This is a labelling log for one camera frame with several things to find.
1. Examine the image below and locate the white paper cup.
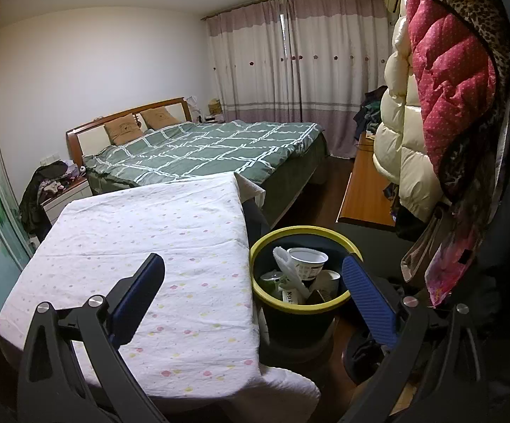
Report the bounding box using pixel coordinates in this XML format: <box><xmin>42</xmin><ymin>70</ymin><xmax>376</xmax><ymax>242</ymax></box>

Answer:
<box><xmin>288</xmin><ymin>248</ymin><xmax>330</xmax><ymax>280</ymax></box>

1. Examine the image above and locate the brown bear-face pillow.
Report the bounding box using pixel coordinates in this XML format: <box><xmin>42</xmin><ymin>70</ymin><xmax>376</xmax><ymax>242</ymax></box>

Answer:
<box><xmin>104</xmin><ymin>115</ymin><xmax>143</xmax><ymax>144</ymax></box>

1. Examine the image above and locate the red dotted puffer jacket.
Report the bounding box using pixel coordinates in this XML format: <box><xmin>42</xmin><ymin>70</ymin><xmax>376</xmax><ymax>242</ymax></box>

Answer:
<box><xmin>407</xmin><ymin>0</ymin><xmax>498</xmax><ymax>199</ymax></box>

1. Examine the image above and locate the white nightstand with clothes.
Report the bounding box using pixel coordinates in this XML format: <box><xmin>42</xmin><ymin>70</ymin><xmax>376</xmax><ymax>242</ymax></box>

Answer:
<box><xmin>19</xmin><ymin>161</ymin><xmax>89</xmax><ymax>234</ymax></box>

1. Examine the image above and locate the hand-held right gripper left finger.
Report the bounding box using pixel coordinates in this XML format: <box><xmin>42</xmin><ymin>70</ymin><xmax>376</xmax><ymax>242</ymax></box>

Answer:
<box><xmin>17</xmin><ymin>252</ymin><xmax>166</xmax><ymax>423</ymax></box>

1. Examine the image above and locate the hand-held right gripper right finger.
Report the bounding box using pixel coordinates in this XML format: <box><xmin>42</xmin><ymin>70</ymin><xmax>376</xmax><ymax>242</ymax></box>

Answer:
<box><xmin>338</xmin><ymin>253</ymin><xmax>481</xmax><ymax>423</ymax></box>

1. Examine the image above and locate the pile of dark clothes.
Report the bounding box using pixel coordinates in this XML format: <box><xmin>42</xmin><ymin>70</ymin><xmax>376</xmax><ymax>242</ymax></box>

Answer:
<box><xmin>354</xmin><ymin>86</ymin><xmax>390</xmax><ymax>135</ymax></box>

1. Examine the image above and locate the cream puffer jacket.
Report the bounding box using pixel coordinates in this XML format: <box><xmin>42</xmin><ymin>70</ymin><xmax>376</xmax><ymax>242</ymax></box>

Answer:
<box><xmin>373</xmin><ymin>15</ymin><xmax>451</xmax><ymax>223</ymax></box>

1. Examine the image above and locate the beige hanging bag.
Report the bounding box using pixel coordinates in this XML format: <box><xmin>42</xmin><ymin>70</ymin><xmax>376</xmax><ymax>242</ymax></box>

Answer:
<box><xmin>400</xmin><ymin>211</ymin><xmax>447</xmax><ymax>283</ymax></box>

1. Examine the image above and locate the pink printed bag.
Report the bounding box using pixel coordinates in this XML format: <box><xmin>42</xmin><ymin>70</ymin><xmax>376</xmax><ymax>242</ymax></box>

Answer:
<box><xmin>426</xmin><ymin>216</ymin><xmax>480</xmax><ymax>308</ymax></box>

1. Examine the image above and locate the yellow-rimmed dark bin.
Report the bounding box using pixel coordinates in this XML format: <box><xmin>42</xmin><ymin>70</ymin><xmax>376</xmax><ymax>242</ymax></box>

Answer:
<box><xmin>250</xmin><ymin>226</ymin><xmax>363</xmax><ymax>349</ymax></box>

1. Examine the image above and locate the pink and cream curtain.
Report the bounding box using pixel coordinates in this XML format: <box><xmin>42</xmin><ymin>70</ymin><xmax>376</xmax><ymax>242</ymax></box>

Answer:
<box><xmin>201</xmin><ymin>0</ymin><xmax>392</xmax><ymax>159</ymax></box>

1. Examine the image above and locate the green plaid duvet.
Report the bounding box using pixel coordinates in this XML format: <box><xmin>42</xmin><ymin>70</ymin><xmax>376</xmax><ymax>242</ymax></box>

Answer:
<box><xmin>82</xmin><ymin>120</ymin><xmax>326</xmax><ymax>186</ymax></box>

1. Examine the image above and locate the table with floral cloth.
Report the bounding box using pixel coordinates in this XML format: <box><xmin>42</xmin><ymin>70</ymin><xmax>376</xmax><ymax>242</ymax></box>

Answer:
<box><xmin>0</xmin><ymin>172</ymin><xmax>321</xmax><ymax>419</ymax></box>

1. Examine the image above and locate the wooden bed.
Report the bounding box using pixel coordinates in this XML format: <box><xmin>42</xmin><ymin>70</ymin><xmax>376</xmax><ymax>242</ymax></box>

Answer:
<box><xmin>65</xmin><ymin>97</ymin><xmax>330</xmax><ymax>225</ymax></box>

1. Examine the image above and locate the white supplement bottle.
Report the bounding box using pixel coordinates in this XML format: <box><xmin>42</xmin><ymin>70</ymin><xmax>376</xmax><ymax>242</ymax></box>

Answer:
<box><xmin>280</xmin><ymin>288</ymin><xmax>305</xmax><ymax>306</ymax></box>

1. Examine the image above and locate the leopard print garment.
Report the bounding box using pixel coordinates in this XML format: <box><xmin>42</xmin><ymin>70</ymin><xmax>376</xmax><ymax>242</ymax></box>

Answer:
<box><xmin>396</xmin><ymin>0</ymin><xmax>510</xmax><ymax>203</ymax></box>

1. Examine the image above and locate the wooden sideboard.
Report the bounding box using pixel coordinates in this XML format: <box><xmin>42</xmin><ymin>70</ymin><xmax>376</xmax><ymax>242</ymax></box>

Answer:
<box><xmin>336</xmin><ymin>131</ymin><xmax>399</xmax><ymax>230</ymax></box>

